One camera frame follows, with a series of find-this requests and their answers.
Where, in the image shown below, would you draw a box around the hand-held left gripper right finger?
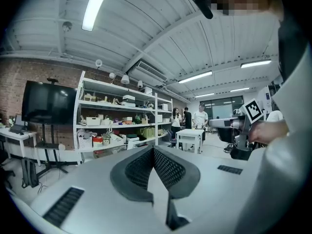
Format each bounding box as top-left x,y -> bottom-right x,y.
153,146 -> 201,231

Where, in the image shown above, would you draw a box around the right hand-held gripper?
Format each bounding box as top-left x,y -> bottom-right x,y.
208,98 -> 265,161

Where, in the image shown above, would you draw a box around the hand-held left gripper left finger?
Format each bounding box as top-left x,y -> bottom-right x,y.
109,146 -> 155,203

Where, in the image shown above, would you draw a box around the person's right hand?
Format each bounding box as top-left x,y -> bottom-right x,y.
248,119 -> 290,145

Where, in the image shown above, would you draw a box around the white square table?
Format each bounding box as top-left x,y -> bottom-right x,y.
175,128 -> 205,154

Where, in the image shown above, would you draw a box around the blue chair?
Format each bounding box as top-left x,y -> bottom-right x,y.
168,129 -> 177,149

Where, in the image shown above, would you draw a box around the green paper bags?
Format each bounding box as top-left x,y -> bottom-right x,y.
139,126 -> 156,139

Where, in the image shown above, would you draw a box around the white tall cabinet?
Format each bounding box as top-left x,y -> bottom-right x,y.
256,86 -> 273,115

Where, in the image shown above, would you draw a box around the white perforated laundry basket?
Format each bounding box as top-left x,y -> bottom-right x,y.
77,130 -> 94,149

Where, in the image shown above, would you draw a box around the white plastic storage bin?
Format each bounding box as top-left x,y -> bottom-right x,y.
85,116 -> 101,126

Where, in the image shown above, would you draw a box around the white metal shelving unit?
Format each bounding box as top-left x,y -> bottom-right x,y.
73,70 -> 175,166

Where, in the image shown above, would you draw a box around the ceiling air conditioner unit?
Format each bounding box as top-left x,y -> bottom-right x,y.
126,60 -> 169,88

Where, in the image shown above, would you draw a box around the black tv floor stand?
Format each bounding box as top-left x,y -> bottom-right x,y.
35,123 -> 69,178

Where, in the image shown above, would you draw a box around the person's black clothed body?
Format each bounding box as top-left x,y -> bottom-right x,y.
209,0 -> 312,82

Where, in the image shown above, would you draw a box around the grey backpack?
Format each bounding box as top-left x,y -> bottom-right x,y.
20,157 -> 40,189

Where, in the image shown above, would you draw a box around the large black tv screen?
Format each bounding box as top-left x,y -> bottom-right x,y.
21,80 -> 78,126

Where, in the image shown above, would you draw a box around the dark laptop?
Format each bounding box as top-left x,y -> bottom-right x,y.
9,114 -> 26,135

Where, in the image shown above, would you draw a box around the white desk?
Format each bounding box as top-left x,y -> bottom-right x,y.
0,126 -> 41,167

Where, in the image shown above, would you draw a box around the black head-mounted camera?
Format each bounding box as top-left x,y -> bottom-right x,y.
191,0 -> 214,20

